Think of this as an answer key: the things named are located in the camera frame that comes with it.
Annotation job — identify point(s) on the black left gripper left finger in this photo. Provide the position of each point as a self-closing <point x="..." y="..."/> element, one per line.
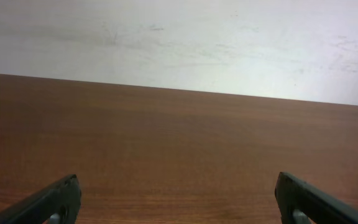
<point x="59" y="202"/>

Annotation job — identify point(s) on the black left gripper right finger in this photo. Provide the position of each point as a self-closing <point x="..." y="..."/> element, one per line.
<point x="300" y="202"/>

